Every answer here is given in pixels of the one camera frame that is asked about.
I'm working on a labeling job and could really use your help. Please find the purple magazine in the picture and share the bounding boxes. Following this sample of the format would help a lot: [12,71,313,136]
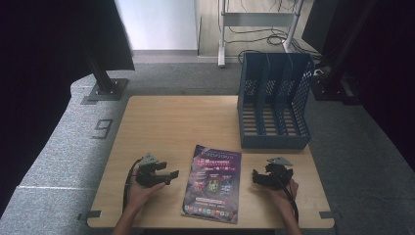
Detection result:
[180,144,243,225]

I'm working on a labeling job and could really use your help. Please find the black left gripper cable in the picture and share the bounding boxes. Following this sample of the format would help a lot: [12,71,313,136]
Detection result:
[121,157,145,213]

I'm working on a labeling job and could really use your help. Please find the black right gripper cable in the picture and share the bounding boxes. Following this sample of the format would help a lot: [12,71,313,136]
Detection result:
[277,175,300,225]

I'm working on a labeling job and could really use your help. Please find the person's right hand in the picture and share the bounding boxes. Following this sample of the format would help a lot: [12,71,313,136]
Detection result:
[265,178,300,213]

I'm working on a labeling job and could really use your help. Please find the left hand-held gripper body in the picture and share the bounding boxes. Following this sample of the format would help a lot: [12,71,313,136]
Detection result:
[135,152,164,189]

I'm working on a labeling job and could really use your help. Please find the person's left hand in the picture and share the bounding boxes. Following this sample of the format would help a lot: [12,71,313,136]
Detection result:
[125,164,166,213]

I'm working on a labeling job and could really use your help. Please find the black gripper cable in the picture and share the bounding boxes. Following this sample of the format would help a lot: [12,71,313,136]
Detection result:
[277,175,300,225]
[121,157,145,213]

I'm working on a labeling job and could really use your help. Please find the grey table corner bracket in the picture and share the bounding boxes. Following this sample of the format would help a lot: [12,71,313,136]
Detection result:
[318,211,343,220]
[77,210,102,221]

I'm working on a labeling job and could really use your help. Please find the black stand with dark base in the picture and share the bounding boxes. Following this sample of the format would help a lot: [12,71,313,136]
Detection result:
[311,0,361,106]

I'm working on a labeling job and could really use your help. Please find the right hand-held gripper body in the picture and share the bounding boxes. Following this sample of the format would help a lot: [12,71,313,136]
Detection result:
[260,157,294,191]

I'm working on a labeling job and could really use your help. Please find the blue plastic file rack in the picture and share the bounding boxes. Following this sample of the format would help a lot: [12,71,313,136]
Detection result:
[237,52,316,151]

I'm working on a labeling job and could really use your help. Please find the black metal stand with base plate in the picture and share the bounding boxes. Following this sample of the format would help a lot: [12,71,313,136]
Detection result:
[86,53,130,102]

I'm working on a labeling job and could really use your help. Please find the black cables on floor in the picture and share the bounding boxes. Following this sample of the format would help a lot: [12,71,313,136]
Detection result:
[224,0,322,65]

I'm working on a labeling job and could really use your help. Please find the dark curtain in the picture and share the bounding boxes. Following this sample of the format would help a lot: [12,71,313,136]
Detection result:
[0,0,136,217]

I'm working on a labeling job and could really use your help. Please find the white metal stand frame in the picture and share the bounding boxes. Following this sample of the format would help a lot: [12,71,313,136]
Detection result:
[217,0,306,69]

